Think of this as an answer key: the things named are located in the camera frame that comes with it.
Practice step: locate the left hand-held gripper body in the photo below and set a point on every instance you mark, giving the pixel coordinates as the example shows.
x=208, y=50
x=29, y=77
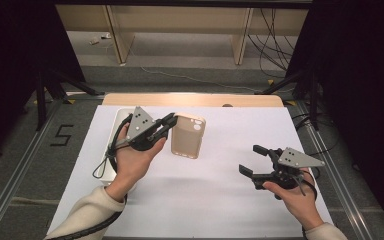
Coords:
x=140, y=123

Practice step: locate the black metal stand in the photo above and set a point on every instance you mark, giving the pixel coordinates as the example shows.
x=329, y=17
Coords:
x=313, y=100
x=41, y=100

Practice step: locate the beige phone case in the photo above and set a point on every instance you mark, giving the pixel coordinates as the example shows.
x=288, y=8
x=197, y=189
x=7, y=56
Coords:
x=187, y=136

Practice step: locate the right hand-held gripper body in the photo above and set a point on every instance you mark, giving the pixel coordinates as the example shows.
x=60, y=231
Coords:
x=290, y=166

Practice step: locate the person's left hand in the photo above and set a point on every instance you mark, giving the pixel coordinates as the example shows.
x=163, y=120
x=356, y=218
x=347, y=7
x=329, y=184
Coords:
x=135, y=166

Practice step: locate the dark curtain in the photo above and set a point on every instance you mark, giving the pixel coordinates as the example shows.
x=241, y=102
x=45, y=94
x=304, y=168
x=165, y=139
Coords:
x=356, y=83
x=20, y=66

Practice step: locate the small white floor object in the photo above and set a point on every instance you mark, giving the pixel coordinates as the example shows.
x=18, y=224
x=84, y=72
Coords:
x=95, y=41

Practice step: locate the metal floor rail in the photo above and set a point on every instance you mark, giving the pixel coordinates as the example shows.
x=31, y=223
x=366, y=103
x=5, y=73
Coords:
x=336, y=173
x=16, y=186

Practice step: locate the white paper sheet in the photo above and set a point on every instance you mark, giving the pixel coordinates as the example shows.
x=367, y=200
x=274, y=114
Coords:
x=213, y=186

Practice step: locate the light wooden bench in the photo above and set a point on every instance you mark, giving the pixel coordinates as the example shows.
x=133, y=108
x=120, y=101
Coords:
x=180, y=20

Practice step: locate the person's right hand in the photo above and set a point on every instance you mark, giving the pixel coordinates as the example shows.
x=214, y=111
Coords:
x=296, y=203

